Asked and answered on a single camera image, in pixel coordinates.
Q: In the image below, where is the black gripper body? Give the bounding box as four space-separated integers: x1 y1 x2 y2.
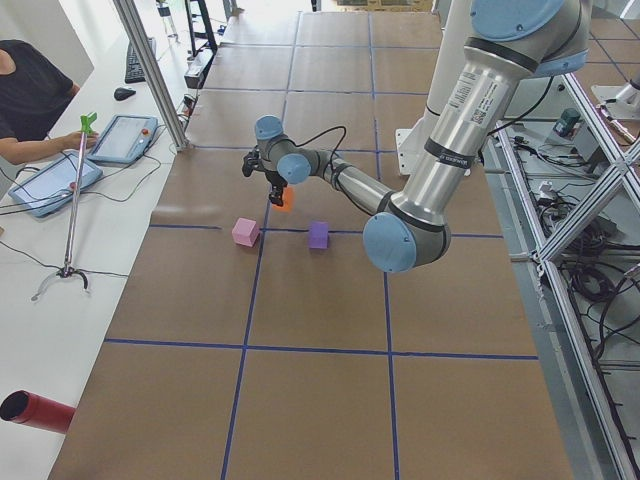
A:
265 170 287 198

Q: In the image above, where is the orange foam block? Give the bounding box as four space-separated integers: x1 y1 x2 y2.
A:
272 186 295 212

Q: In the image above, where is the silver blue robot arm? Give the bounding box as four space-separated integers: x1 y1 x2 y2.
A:
242 1 592 272

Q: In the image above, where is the pink foam block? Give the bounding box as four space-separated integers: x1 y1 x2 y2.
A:
232 217 260 247

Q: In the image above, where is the purple foam block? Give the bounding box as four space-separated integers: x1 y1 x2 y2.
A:
308 221 329 250

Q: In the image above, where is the teach pendant tablet far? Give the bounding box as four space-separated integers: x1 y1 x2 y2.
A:
87 115 158 165

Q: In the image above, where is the teach pendant tablet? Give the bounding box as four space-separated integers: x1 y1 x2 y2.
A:
87 115 158 165
8 152 79 218

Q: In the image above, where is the black computer mouse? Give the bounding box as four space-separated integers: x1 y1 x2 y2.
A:
113 87 136 102

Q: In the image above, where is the black keyboard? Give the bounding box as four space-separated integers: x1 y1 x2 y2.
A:
124 42 145 84

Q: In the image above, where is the teach pendant tablet near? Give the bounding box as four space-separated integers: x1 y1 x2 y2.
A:
8 152 79 218

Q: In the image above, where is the person in black shirt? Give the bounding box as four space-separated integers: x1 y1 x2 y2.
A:
1 39 81 165

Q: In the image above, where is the green white power adapter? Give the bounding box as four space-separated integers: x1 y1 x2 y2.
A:
553 108 581 138

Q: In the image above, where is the red cylinder tube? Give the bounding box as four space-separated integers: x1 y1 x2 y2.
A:
1 390 76 434

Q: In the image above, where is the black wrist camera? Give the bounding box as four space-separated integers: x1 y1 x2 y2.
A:
242 148 263 178

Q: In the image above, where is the black camera cable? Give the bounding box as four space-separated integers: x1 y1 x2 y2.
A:
292 125 348 161

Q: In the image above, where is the green handled reacher grabber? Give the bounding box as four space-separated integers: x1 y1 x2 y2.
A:
31 112 98 302

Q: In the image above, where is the aluminium frame post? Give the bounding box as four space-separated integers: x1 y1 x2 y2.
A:
113 0 189 152

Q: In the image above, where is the aluminium lattice frame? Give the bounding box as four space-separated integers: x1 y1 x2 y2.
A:
483 64 639 479

